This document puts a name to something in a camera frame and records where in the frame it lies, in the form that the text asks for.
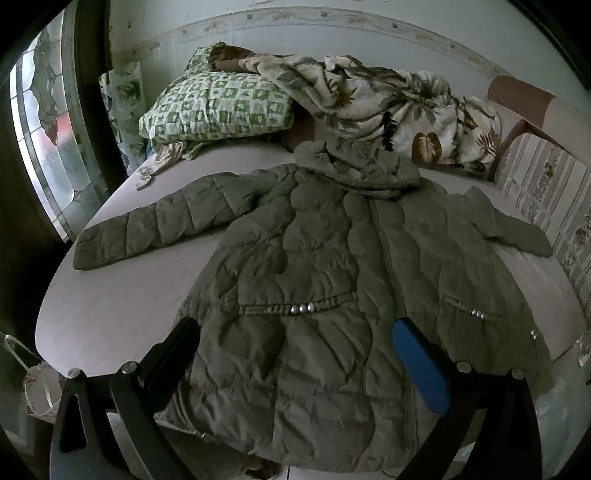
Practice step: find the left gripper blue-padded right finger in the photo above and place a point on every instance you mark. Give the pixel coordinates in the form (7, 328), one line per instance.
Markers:
(443, 390)

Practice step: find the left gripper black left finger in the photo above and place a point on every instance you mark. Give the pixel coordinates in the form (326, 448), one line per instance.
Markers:
(141, 389)

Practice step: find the olive green puffer jacket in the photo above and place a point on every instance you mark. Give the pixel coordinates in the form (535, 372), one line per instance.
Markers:
(295, 361)

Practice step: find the striped floral cushion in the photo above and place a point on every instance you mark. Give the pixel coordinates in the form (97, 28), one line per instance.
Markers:
(551, 189)

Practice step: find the small beige cloth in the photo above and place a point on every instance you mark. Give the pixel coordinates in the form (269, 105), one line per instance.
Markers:
(167, 156)

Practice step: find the leaf print blanket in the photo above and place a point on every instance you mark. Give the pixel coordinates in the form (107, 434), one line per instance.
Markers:
(413, 114)

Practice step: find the green checkered pillow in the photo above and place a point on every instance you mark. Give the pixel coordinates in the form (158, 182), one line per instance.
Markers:
(202, 105)

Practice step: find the brown beige headboard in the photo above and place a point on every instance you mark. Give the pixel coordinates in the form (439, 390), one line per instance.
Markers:
(568, 126)

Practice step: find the stained glass window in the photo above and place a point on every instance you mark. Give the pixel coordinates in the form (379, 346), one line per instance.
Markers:
(50, 131)

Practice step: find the floral fabric by window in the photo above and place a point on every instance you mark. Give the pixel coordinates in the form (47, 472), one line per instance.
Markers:
(123, 98)

